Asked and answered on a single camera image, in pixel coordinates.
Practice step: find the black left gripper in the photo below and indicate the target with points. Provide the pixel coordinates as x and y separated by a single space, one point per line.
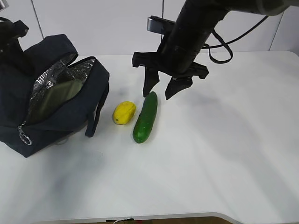
9 30

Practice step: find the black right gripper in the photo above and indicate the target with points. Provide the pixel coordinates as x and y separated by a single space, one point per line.
172 60

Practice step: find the green cucumber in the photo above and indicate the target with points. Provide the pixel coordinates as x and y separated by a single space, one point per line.
146 119

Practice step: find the yellow lemon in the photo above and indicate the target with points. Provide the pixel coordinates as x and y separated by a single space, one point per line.
124 112

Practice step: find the dark blue lunch bag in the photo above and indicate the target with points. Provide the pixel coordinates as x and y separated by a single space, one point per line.
17 92

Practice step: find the glass container with green lid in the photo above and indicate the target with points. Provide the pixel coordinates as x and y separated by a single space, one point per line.
47 101

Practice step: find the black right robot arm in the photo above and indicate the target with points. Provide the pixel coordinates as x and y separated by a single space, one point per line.
184 38

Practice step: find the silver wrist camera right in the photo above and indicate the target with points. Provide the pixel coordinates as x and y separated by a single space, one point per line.
159 25

